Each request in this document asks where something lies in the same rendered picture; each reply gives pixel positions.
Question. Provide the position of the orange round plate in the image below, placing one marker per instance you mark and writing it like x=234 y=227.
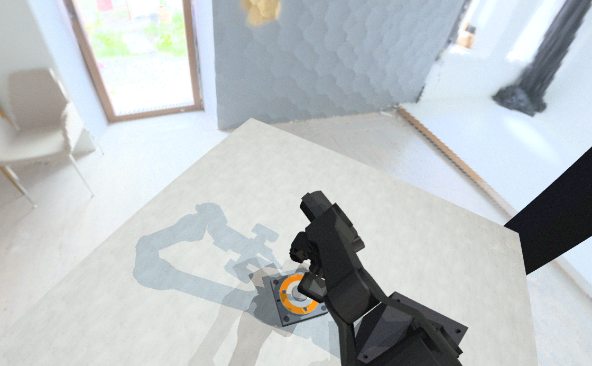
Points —
x=292 y=305

